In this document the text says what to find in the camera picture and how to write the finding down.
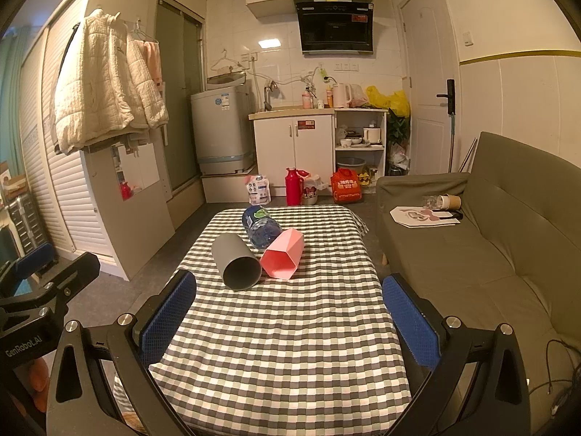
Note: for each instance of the white detergent refill pouch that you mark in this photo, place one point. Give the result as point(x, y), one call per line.
point(258, 190)

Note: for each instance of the white quilted jacket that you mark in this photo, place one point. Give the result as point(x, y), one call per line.
point(104, 89)

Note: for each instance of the grey cylindrical cup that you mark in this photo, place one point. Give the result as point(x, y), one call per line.
point(237, 264)

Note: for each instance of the white cartoon pattern bag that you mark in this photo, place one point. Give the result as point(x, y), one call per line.
point(312, 186)

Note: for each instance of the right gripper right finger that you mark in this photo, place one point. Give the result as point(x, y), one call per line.
point(475, 381)

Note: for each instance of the black door handle lock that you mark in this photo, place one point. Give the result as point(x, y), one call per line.
point(450, 96)

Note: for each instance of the white electric kettle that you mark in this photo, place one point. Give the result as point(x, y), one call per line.
point(342, 95)

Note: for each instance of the white open shelf unit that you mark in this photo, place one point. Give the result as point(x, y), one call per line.
point(368, 161)

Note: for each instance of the white kitchen base cabinet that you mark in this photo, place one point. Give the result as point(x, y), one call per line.
point(294, 138)

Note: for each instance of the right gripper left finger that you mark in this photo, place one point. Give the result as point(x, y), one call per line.
point(80, 401)

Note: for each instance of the black range hood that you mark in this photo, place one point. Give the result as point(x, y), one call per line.
point(335, 26)

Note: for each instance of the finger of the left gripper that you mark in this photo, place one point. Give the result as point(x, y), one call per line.
point(69, 282)
point(15, 275)

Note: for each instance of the red thermos jug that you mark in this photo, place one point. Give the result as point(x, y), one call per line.
point(293, 187)

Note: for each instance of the pink garment on hanger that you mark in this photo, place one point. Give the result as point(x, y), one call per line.
point(152, 56)

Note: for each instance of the blue plastic water bottle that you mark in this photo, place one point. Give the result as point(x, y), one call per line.
point(261, 228)

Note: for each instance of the orange red shopping bag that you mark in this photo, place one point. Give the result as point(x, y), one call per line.
point(345, 185)

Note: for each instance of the brown paper cup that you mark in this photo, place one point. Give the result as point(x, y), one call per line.
point(448, 203)

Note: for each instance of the pink hexagonal cup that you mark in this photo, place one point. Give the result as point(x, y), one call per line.
point(282, 257)

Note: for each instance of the grey white checkered tablecloth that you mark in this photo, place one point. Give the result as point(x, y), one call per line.
point(316, 354)

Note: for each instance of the white step platform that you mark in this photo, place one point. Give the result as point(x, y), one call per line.
point(225, 188)

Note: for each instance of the white paper booklet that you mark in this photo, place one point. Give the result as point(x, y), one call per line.
point(421, 218)

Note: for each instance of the grey fabric sofa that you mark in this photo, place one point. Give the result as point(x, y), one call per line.
point(514, 258)

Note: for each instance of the white entrance door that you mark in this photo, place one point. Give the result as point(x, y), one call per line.
point(432, 59)

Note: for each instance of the yellow plastic bag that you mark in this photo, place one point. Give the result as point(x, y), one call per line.
point(397, 102)

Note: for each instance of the white louvered wardrobe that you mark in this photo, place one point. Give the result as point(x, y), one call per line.
point(106, 199)

